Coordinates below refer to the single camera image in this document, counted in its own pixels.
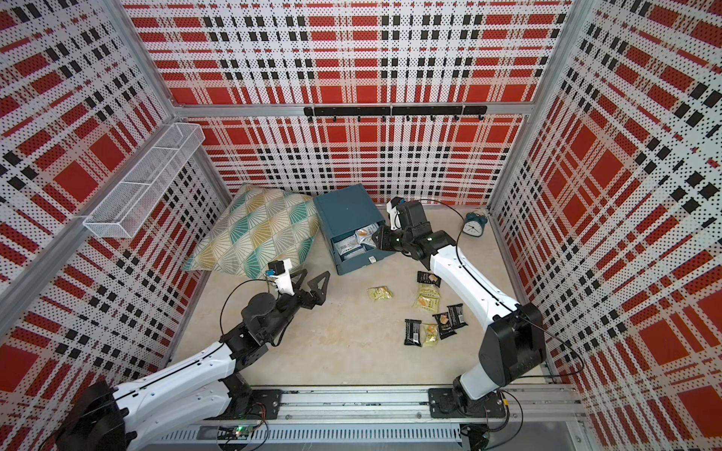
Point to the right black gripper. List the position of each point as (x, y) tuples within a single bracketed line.
[(384, 238)]

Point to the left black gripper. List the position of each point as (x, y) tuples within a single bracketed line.
[(318, 297)]

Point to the white cookie packet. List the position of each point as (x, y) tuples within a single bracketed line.
[(364, 236), (347, 246)]

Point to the teal drawer cabinet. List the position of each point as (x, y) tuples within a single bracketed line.
[(344, 211)]

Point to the teal top drawer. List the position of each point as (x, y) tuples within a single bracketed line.
[(357, 259)]

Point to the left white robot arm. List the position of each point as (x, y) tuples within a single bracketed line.
[(207, 385)]

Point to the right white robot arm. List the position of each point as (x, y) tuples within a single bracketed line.
[(514, 338)]

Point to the green cookie packet left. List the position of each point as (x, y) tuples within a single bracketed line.
[(380, 293)]

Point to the black cookie packet top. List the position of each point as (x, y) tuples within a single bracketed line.
[(428, 278)]

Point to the black cookie packet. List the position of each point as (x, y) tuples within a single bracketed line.
[(428, 278), (456, 316), (412, 334), (444, 325)]

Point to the green cookie packet pair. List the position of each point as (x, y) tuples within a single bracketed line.
[(428, 298)]

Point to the patterned green yellow pillow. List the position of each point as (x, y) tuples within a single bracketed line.
[(259, 226)]

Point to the teal alarm clock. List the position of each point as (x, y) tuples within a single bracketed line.
[(474, 224)]

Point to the black cookie packet right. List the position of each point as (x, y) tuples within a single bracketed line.
[(456, 316)]

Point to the black cookie packet lower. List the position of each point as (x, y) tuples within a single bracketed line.
[(412, 334)]

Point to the black cookie packet middle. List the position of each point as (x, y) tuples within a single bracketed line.
[(444, 325)]

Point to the green circuit board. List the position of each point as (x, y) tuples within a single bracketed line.
[(226, 434)]

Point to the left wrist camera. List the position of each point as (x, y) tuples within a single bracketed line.
[(279, 272)]

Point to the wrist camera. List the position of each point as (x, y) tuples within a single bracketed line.
[(393, 213), (279, 272)]

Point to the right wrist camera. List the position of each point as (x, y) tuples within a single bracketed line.
[(393, 213)]

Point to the black wall hook rail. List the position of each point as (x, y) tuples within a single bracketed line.
[(454, 111)]

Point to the white wire mesh basket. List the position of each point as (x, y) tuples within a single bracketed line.
[(127, 207)]

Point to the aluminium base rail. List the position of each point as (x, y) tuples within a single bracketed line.
[(544, 417)]

